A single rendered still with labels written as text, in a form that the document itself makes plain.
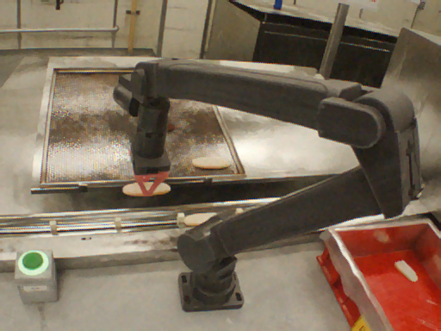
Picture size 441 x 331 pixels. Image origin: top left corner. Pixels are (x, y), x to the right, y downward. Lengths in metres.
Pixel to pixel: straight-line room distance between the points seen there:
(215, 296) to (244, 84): 0.40
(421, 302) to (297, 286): 0.31
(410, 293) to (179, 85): 0.70
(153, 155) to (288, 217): 0.31
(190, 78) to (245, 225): 0.23
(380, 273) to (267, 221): 0.48
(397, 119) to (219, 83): 0.24
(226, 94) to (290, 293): 0.46
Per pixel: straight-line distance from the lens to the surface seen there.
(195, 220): 0.84
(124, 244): 0.77
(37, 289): 0.71
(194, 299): 0.73
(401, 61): 1.27
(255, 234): 0.55
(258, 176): 0.97
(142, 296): 0.74
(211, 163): 0.94
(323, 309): 0.81
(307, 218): 0.48
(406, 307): 0.91
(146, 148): 0.69
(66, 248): 0.77
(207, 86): 0.53
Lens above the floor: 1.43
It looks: 33 degrees down
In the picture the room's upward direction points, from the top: 12 degrees clockwise
